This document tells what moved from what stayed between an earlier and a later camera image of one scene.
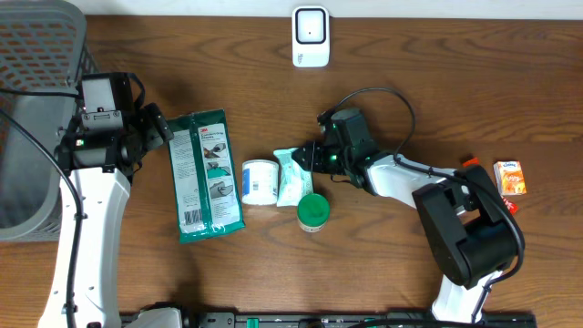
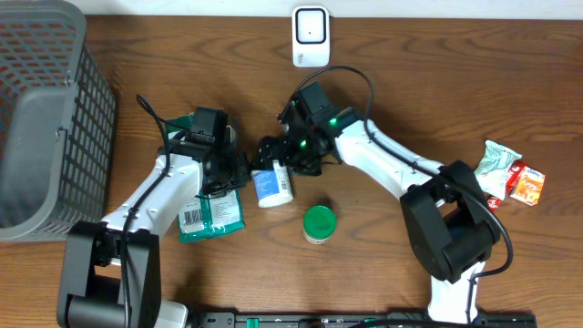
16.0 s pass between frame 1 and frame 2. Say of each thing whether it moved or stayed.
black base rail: stayed
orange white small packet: moved
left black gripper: moved
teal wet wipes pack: moved
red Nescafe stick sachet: moved
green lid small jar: moved
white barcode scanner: stayed
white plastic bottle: moved
